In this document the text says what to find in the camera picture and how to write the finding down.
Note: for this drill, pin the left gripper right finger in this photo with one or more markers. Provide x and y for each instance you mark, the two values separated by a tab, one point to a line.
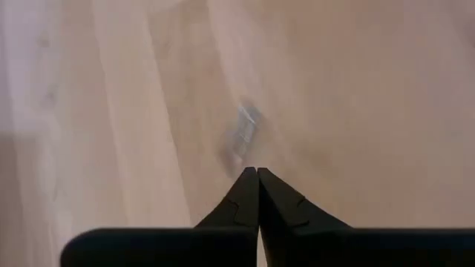
304	244

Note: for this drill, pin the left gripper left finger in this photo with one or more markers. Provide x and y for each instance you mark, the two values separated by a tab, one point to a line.
230	244

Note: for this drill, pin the silver Energizer AAA battery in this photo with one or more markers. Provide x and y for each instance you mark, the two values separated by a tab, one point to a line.
243	130

